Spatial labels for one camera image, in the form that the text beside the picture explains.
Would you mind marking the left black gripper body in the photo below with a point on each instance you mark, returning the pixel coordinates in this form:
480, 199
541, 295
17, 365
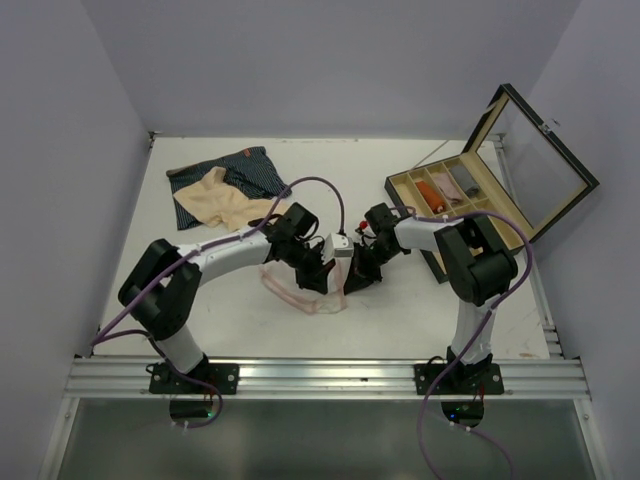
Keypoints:
302, 255

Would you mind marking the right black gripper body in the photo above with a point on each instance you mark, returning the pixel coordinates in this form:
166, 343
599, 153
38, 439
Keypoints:
373, 255

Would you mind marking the white pink-trimmed underwear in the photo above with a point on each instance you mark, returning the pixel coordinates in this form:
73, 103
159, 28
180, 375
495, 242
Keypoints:
279, 279

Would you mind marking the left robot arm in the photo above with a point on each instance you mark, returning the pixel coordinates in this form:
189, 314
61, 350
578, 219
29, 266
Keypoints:
161, 289

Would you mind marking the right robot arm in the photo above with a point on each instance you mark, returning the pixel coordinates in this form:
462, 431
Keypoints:
479, 266

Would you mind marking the beige underwear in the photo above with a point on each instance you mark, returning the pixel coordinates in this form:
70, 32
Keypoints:
212, 202

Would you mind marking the rolled orange underwear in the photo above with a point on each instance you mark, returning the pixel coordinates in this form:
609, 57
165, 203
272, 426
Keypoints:
432, 198

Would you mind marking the rolled pink underwear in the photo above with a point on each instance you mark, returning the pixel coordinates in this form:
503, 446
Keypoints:
447, 187

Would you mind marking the rolled grey underwear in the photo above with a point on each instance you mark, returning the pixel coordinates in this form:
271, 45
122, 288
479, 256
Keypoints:
465, 180

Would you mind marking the blue striped boxer shorts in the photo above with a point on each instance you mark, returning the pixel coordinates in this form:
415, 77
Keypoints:
249, 170

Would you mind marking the black wooden compartment box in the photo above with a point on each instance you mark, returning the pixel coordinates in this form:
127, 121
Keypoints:
524, 170

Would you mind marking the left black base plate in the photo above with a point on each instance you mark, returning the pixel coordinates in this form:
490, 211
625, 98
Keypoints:
223, 376

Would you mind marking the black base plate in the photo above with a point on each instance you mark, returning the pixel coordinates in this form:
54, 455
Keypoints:
425, 380
223, 376

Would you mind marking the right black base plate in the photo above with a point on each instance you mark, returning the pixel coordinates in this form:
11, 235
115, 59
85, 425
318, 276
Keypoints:
425, 380

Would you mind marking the aluminium mounting rail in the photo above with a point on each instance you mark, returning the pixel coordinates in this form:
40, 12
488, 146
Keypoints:
124, 377

